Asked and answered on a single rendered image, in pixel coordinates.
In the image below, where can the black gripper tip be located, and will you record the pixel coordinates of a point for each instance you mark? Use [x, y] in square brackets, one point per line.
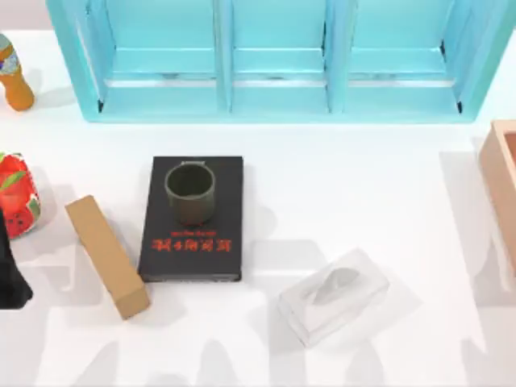
[10, 274]

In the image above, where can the red fruit-print bag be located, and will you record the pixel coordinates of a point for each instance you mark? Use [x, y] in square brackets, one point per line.
[16, 197]

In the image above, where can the dark olive cup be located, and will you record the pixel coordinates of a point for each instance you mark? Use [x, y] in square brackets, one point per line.
[189, 201]

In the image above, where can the black book with red lettering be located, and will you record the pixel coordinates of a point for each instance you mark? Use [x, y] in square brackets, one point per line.
[193, 250]

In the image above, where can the white tissue box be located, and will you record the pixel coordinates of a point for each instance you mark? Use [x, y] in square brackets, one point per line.
[332, 294]

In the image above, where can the brown cardboard box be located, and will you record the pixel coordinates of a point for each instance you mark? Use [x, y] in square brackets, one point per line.
[105, 254]

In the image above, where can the orange bottle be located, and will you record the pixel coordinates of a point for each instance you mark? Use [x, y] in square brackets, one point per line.
[18, 90]

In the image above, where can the light blue rack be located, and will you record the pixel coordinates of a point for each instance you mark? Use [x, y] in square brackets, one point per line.
[278, 60]

